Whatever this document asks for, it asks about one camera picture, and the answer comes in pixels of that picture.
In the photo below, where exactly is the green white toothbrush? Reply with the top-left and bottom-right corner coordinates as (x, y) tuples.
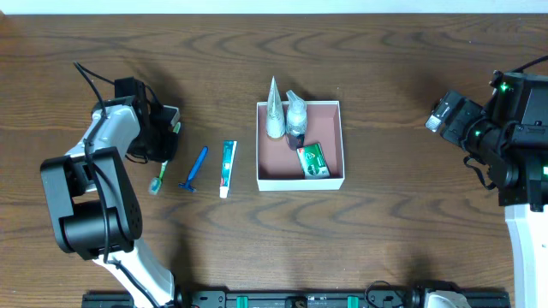
(147, 121), (182, 196)

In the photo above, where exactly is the blue disposable razor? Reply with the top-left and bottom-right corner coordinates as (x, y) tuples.
(178, 146), (209, 193)

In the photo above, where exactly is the green white toothpaste tube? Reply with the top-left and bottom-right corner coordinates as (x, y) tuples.
(219, 140), (237, 198)

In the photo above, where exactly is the white patterned lotion tube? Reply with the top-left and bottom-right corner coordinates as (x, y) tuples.
(265, 77), (285, 139)

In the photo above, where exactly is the clear pump bottle blue liquid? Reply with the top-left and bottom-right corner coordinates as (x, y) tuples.
(286, 90), (307, 151)

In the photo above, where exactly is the green Dettol soap box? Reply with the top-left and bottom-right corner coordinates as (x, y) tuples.
(296, 143), (331, 180)

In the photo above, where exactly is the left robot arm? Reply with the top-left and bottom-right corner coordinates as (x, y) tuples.
(40, 77), (184, 307)

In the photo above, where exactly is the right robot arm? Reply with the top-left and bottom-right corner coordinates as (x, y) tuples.
(426, 68), (547, 307)

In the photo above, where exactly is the white box pink interior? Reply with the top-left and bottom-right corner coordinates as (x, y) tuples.
(255, 100), (346, 193)

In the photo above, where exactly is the right black cable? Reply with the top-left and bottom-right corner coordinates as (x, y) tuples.
(509, 54), (548, 74)

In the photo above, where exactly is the black cable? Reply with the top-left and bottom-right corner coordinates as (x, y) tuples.
(509, 54), (548, 74)
(72, 61), (162, 308)

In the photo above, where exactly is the left black cable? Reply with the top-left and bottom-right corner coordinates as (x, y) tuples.
(72, 61), (162, 308)

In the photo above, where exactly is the black mounting rail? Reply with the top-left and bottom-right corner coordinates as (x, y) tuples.
(81, 289), (511, 308)

